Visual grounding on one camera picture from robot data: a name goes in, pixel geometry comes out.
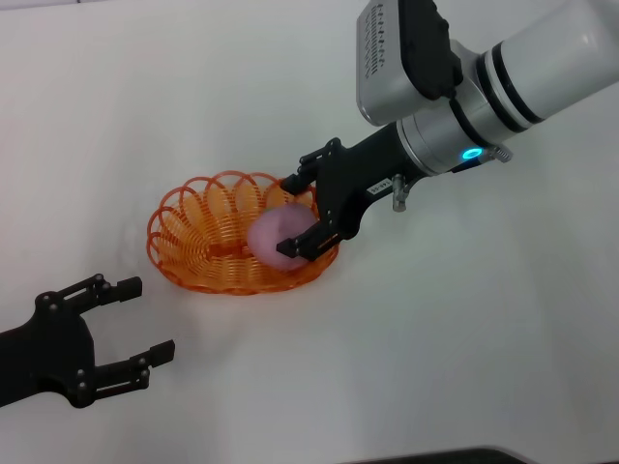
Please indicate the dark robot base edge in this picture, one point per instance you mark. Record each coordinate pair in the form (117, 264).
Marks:
(435, 458)

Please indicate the pink plush peach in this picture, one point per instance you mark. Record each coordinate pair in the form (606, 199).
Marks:
(275, 232)

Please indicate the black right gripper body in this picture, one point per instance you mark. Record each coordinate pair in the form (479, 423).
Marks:
(358, 174)

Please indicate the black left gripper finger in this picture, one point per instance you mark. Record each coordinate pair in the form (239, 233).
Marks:
(135, 369)
(109, 290)

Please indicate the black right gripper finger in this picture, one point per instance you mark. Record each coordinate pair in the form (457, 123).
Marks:
(314, 241)
(307, 166)

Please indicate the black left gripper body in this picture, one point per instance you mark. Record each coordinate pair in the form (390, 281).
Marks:
(48, 348)

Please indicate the silver vented wrist camera box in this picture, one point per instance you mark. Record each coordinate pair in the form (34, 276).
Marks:
(382, 63)

